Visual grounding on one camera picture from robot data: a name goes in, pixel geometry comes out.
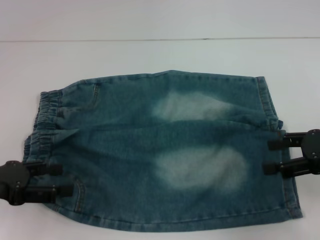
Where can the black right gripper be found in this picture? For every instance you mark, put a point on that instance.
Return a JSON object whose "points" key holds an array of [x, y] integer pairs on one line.
{"points": [[312, 145]]}

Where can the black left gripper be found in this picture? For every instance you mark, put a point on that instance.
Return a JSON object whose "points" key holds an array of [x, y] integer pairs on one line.
{"points": [[11, 180]]}

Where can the blue denim shorts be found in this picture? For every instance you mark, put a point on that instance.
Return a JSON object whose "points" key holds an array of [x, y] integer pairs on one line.
{"points": [[140, 150]]}

